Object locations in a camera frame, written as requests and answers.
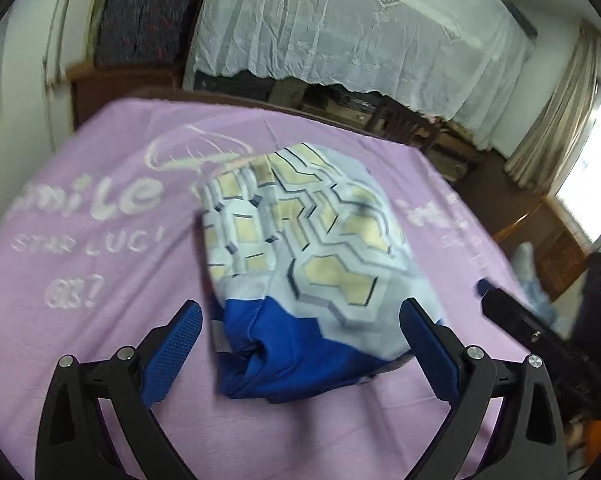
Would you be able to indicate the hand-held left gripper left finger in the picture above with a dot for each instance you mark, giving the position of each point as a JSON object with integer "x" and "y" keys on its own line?
{"x": 178, "y": 345}

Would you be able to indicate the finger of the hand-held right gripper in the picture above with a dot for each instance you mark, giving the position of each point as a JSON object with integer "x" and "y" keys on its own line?
{"x": 505, "y": 310}

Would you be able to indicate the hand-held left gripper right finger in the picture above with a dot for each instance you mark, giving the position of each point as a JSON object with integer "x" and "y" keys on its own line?
{"x": 425, "y": 350}

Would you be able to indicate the blue red white zip hoodie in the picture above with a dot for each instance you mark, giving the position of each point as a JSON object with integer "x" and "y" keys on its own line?
{"x": 300, "y": 240}

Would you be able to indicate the light blue jeans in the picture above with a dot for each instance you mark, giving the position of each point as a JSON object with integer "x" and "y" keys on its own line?
{"x": 540, "y": 305}

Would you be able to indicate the grey cloth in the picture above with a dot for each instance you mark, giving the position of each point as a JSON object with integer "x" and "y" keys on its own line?
{"x": 523, "y": 260}

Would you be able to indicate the orange object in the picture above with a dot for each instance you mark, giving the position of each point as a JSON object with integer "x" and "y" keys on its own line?
{"x": 600, "y": 437}

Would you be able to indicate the pink printed blanket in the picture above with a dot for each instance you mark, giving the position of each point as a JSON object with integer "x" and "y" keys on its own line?
{"x": 105, "y": 285}

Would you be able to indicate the wicker bench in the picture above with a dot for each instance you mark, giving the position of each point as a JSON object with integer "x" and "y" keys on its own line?
{"x": 455, "y": 150}

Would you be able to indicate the bright window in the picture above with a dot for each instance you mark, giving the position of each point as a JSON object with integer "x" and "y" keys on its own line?
{"x": 600, "y": 170}

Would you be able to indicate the beige striped curtain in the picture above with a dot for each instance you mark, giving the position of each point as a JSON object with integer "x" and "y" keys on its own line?
{"x": 555, "y": 130}

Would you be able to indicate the dark wooden chair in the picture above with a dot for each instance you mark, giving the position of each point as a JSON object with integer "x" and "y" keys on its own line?
{"x": 405, "y": 125}

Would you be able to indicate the low wooden cabinet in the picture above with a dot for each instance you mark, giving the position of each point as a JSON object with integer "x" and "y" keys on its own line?
{"x": 125, "y": 85}

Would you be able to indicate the stack of blue patterned boxes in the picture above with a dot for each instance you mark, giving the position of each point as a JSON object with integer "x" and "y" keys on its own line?
{"x": 140, "y": 25}

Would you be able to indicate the white lace cloth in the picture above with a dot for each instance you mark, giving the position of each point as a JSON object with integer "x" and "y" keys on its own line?
{"x": 330, "y": 25}

